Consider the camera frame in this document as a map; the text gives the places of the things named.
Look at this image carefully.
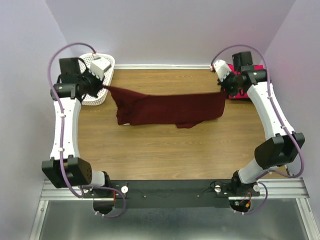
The maroon t shirt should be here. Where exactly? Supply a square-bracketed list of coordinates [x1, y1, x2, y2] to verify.
[104, 85, 226, 129]

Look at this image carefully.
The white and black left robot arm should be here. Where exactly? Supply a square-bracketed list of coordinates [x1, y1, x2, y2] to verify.
[41, 53, 115, 198]

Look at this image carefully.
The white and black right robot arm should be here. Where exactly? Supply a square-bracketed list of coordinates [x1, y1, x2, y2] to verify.
[210, 51, 305, 197]

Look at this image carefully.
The folded pink t shirt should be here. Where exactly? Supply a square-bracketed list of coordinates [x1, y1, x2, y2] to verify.
[226, 63, 264, 100]

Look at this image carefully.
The white plastic laundry basket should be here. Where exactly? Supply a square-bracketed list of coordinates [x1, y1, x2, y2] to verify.
[78, 53, 115, 106]

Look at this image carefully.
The folded black t shirt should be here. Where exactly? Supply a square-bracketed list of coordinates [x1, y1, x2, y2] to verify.
[226, 94, 251, 102]

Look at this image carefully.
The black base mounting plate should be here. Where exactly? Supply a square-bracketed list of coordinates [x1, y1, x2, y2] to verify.
[84, 179, 260, 214]

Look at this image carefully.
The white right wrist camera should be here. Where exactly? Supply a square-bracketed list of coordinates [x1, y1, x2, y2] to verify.
[209, 59, 232, 82]

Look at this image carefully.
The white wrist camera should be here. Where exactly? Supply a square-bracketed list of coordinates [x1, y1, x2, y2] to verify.
[209, 59, 232, 82]
[89, 55, 112, 81]

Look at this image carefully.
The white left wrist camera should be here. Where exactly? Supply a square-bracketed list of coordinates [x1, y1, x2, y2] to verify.
[89, 55, 112, 81]

